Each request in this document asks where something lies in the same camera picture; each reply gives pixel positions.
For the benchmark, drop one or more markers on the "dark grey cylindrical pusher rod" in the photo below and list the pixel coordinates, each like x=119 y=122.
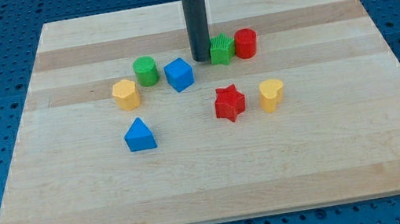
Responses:
x=195 y=15

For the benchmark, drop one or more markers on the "blue cube block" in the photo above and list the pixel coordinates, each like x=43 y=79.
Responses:
x=179 y=74

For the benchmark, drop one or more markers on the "green star block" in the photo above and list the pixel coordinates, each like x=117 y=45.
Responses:
x=222 y=49

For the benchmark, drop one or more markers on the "red cylinder block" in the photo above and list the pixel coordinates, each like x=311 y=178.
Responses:
x=245 y=43

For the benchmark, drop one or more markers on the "green cylinder block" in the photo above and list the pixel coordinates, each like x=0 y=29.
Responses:
x=146 y=71

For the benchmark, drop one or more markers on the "red star block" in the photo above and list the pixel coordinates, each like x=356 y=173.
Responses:
x=229 y=103

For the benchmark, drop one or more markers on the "yellow heart block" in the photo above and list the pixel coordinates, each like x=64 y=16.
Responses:
x=270 y=94

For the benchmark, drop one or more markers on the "yellow hexagon block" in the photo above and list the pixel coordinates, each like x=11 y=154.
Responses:
x=126 y=95

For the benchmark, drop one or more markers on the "blue triangle block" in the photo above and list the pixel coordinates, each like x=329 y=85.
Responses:
x=139 y=137

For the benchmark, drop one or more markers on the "light wooden board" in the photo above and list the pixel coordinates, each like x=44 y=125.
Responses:
x=334 y=138

